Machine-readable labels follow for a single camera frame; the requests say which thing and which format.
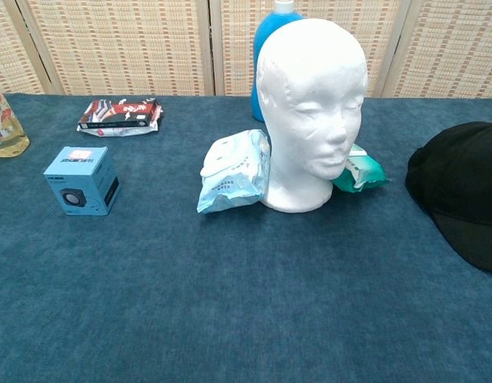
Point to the black baseball cap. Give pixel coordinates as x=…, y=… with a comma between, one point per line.
x=461, y=179

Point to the white foam mannequin head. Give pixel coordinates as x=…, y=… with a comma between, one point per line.
x=309, y=119

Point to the light blue wet wipes pack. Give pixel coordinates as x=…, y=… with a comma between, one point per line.
x=229, y=175

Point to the blue tablecloth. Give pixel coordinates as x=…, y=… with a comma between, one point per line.
x=229, y=299

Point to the green wet wipes pack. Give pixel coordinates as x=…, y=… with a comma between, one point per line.
x=365, y=171

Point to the red black snack package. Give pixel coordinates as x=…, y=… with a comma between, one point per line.
x=122, y=111

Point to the blue pump detergent bottle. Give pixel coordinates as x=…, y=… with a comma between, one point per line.
x=265, y=36

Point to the blue speaker box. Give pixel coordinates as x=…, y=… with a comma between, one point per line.
x=78, y=183

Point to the woven bamboo folding screen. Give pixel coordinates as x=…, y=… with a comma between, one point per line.
x=110, y=40

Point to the yellow tea bottle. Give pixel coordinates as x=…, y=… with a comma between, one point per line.
x=4, y=127

